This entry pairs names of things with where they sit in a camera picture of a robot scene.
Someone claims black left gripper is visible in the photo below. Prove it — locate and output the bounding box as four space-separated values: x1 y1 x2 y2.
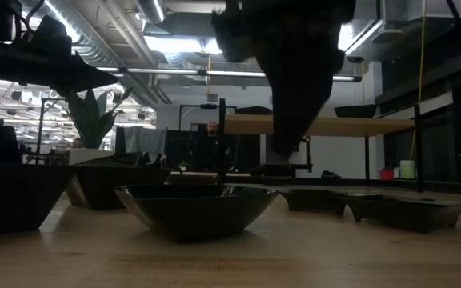
14 14 118 97

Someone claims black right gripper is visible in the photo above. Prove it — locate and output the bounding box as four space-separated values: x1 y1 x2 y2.
210 0 356 157

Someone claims black wavy square mini plate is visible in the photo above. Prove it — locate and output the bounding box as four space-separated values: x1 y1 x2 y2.
72 165 172 212
333 104 379 119
0 162 78 238

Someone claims small black square mini plate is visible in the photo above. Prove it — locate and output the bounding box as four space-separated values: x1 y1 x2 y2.
279 186 351 216

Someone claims large black square mini plate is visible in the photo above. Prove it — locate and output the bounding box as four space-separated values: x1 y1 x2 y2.
342 194 461 234

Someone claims green plant in white pot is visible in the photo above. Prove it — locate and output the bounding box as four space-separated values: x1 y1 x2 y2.
64 86 134 166

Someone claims long ceiling light bar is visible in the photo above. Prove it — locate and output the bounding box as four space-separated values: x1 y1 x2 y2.
96 66 362 83

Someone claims grey fabric chair back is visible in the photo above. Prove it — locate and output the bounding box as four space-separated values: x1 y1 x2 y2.
122 126 167 155

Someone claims bright ceiling light panel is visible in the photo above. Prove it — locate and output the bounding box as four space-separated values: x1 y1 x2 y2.
336 19 383 55
144 35 223 55

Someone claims white green canister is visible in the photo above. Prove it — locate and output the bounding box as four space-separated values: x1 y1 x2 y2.
399 159 416 180

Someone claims wooden shelf riser black frame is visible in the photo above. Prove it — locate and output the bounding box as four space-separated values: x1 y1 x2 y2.
217 98 423 193

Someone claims yellow hanging cable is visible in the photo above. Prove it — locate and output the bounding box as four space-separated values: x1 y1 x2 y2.
205 53 212 96

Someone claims orange hanging cable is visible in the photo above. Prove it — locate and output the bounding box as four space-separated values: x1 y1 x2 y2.
409 0 427 161

